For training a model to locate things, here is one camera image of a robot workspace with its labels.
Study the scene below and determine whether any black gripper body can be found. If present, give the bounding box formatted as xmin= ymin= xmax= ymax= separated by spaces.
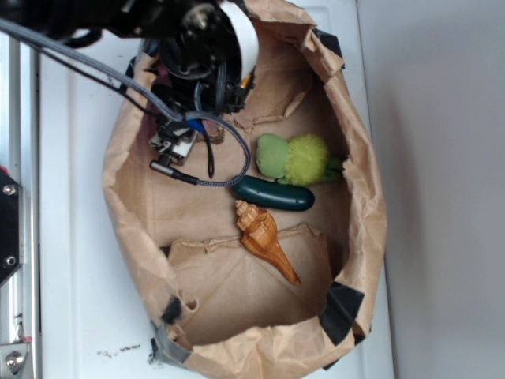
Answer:
xmin=151 ymin=39 xmax=255 ymax=114

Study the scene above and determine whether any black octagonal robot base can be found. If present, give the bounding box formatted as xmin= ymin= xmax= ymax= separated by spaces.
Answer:
xmin=0 ymin=167 xmax=21 ymax=286

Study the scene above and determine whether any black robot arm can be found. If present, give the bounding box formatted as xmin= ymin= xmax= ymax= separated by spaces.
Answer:
xmin=1 ymin=1 xmax=259 ymax=114

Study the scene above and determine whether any dark green toy cucumber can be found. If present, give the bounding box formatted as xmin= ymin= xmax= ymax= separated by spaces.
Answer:
xmin=230 ymin=176 xmax=315 ymax=212

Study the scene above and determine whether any green plush turtle toy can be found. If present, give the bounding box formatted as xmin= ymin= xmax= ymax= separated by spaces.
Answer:
xmin=256 ymin=133 xmax=343 ymax=187

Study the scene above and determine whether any orange spiral seashell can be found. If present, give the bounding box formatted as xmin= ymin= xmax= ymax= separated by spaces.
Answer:
xmin=235 ymin=200 xmax=301 ymax=286

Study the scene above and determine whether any brown paper bag tray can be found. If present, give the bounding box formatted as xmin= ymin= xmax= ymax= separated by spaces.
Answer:
xmin=103 ymin=1 xmax=387 ymax=378

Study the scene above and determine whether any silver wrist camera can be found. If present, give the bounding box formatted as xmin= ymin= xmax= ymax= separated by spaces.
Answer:
xmin=148 ymin=121 xmax=198 ymax=178

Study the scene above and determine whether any aluminium frame rail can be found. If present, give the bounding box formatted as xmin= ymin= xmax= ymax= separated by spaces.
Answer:
xmin=1 ymin=34 xmax=42 ymax=378

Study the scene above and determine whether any grey braided cable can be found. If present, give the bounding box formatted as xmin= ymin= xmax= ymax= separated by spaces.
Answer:
xmin=0 ymin=17 xmax=253 ymax=188

